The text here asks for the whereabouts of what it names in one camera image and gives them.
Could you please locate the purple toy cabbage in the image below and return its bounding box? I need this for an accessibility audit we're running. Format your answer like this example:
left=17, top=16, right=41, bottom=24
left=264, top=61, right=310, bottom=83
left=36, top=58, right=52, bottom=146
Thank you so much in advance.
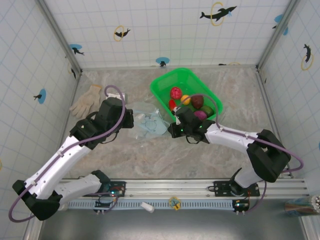
left=193, top=110, right=208, bottom=121

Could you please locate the dark red toy apple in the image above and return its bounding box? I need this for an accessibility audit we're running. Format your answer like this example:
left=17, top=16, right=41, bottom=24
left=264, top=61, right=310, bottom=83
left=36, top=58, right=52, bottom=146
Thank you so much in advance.
left=191, top=94, right=205, bottom=110

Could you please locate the pink red toy fruit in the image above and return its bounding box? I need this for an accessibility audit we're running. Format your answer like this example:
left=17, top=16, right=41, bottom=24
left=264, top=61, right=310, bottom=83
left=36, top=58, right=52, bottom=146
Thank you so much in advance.
left=169, top=86, right=183, bottom=100

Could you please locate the clear blue zip-top bag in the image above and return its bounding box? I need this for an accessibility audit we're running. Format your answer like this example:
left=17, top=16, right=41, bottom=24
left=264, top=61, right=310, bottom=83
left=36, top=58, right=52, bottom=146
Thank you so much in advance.
left=128, top=101, right=169, bottom=141

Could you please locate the cream knitted work glove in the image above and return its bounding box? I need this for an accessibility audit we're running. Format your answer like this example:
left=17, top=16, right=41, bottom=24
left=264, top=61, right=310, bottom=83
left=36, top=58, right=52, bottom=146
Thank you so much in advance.
left=69, top=84, right=103, bottom=118

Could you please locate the green plastic basket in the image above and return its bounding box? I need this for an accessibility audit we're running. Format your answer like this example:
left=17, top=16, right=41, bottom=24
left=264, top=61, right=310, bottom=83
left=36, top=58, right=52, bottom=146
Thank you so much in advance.
left=149, top=67, right=224, bottom=121

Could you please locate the black fish blue disc sticker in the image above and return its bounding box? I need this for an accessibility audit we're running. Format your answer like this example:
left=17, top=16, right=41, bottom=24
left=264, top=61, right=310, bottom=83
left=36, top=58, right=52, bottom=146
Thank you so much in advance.
left=33, top=88, right=47, bottom=104
left=155, top=56, right=170, bottom=68
left=69, top=43, right=85, bottom=56
left=272, top=13, right=290, bottom=36

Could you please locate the round tree sticker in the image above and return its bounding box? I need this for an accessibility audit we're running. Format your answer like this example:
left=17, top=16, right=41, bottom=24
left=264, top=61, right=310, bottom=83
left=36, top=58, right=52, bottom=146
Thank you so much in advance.
left=168, top=196, right=182, bottom=211

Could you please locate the black controller board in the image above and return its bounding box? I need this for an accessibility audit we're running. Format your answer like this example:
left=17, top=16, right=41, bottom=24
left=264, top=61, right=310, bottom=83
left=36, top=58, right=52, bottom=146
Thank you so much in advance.
left=232, top=198, right=251, bottom=214
left=94, top=194, right=118, bottom=213

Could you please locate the small white bottle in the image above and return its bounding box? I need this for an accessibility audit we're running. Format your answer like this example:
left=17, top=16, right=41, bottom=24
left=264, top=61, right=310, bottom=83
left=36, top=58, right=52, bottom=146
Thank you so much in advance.
left=140, top=201, right=155, bottom=214

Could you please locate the cylindrical straw container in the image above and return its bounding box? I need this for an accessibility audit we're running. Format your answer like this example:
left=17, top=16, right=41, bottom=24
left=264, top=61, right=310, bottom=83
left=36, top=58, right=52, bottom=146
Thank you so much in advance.
left=284, top=194, right=320, bottom=215

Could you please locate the aluminium mounting rail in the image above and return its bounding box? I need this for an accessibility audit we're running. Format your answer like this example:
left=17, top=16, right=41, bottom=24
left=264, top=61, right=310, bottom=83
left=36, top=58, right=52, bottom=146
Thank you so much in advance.
left=39, top=177, right=308, bottom=201

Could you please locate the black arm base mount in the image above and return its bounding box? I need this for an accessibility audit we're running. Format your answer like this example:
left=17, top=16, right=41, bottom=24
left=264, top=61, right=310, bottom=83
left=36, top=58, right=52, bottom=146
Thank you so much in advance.
left=101, top=180, right=127, bottom=200
left=207, top=179, right=261, bottom=198

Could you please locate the small dolphin yellow ring sticker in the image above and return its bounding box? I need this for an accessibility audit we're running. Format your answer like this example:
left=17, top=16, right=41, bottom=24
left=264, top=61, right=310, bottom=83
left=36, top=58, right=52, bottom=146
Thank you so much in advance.
left=113, top=24, right=132, bottom=42

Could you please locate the white slotted cable duct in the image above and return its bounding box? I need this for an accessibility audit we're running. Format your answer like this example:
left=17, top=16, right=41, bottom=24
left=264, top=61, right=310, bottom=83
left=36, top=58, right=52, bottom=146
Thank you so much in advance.
left=67, top=199, right=236, bottom=210

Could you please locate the aluminium frame post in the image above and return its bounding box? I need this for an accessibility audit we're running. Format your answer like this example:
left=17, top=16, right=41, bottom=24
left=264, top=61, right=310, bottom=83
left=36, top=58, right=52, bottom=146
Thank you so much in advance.
left=256, top=0, right=301, bottom=72
left=36, top=0, right=84, bottom=77

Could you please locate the large dolphin yellow ring sticker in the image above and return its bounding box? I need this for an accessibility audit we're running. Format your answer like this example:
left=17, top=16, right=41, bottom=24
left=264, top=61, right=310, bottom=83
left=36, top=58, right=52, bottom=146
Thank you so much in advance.
left=199, top=1, right=238, bottom=27

